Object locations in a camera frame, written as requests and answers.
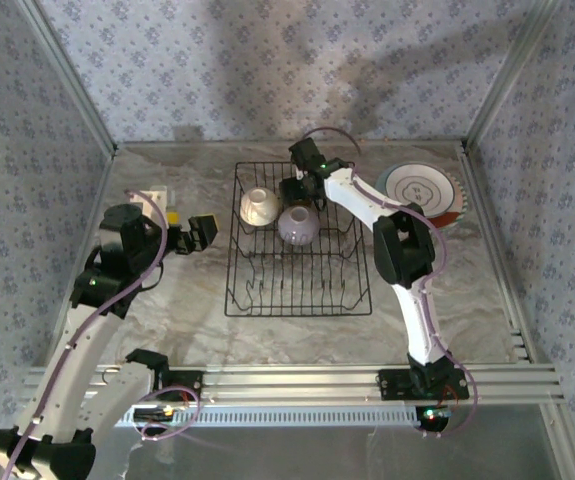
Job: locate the cream ceramic bowl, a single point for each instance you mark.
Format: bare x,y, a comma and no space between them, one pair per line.
259,207

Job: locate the lavender ceramic bowl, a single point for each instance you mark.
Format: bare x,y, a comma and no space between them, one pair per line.
297,227

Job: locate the blue beige red plate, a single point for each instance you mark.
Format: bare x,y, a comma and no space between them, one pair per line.
447,221

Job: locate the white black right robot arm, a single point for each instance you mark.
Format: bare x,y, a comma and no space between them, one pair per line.
417,320

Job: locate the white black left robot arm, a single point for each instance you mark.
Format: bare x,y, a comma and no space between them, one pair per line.
77,360

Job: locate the small LED circuit board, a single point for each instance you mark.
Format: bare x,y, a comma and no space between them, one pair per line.
154,414
432,417

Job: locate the aluminium side rail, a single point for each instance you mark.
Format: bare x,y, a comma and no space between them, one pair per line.
105,175
496,250

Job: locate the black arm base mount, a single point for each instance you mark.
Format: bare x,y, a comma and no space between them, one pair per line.
187,385
392,385

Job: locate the aluminium corner post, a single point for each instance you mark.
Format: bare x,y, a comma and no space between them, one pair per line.
75,85
508,75

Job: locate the long aluminium base rail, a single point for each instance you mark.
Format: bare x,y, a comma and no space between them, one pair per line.
292,382

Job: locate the aluminium frame bar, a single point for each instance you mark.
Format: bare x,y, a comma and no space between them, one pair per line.
564,445

